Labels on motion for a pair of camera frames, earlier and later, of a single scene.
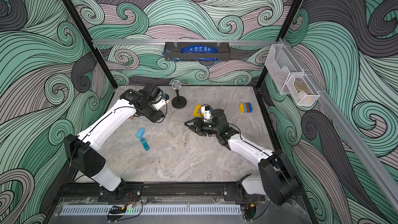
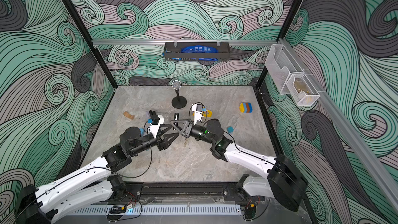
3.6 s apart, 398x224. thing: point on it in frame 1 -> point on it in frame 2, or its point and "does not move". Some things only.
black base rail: [169, 193] does not move
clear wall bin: [285, 68] does not move
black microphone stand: [179, 101] does not move
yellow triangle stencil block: [195, 113] -> [209, 114]
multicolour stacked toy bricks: [245, 107] does not move
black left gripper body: [153, 113] -> [149, 143]
